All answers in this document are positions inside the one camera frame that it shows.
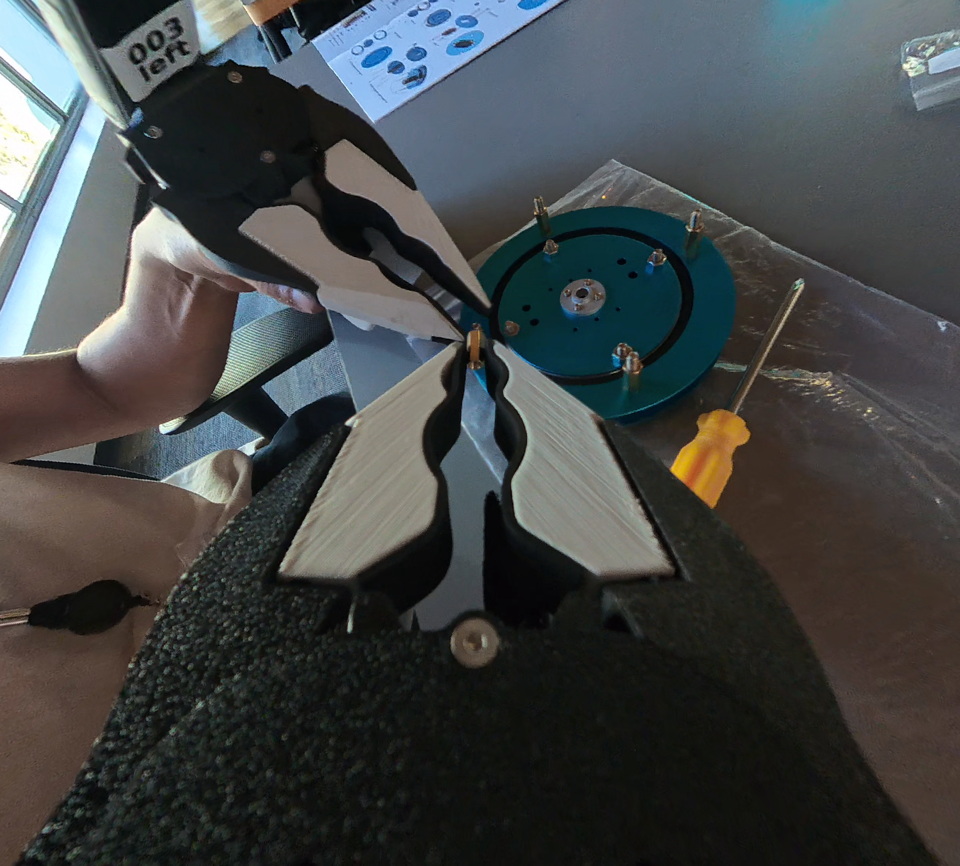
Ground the pile of small screw bags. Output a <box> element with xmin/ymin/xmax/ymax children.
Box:
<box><xmin>898</xmin><ymin>29</ymin><xmax>960</xmax><ymax>113</ymax></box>

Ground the black mesh office chair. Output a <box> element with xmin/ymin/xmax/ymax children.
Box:
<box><xmin>93</xmin><ymin>303</ymin><xmax>354</xmax><ymax>480</ymax></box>

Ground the person's left forearm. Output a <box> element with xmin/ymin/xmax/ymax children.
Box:
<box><xmin>0</xmin><ymin>314</ymin><xmax>252</xmax><ymax>465</ymax></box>

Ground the large clear plastic bag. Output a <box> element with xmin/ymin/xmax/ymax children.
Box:
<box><xmin>442</xmin><ymin>159</ymin><xmax>960</xmax><ymax>627</ymax></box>

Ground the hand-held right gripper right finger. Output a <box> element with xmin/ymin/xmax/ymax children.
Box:
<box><xmin>483</xmin><ymin>344</ymin><xmax>678</xmax><ymax>627</ymax></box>

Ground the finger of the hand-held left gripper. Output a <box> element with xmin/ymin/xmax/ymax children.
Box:
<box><xmin>322</xmin><ymin>140</ymin><xmax>495</xmax><ymax>312</ymax></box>
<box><xmin>238</xmin><ymin>204</ymin><xmax>462</xmax><ymax>343</ymax></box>

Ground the large glass window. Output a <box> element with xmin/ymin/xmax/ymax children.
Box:
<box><xmin>0</xmin><ymin>0</ymin><xmax>95</xmax><ymax>297</ymax></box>

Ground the person's left hand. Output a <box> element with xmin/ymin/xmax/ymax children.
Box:
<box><xmin>123</xmin><ymin>208</ymin><xmax>329</xmax><ymax>357</ymax></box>

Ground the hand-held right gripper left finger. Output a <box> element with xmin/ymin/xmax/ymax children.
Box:
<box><xmin>277</xmin><ymin>342</ymin><xmax>468</xmax><ymax>630</ymax></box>

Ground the blue round metal turntable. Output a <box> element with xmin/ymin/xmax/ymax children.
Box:
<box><xmin>459</xmin><ymin>194</ymin><xmax>738</xmax><ymax>424</ymax></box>

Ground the yellow-handled screwdriver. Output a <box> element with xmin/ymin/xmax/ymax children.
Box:
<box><xmin>669</xmin><ymin>278</ymin><xmax>807</xmax><ymax>510</ymax></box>

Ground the black lanyard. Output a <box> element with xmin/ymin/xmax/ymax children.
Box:
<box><xmin>0</xmin><ymin>579</ymin><xmax>162</xmax><ymax>640</ymax></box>

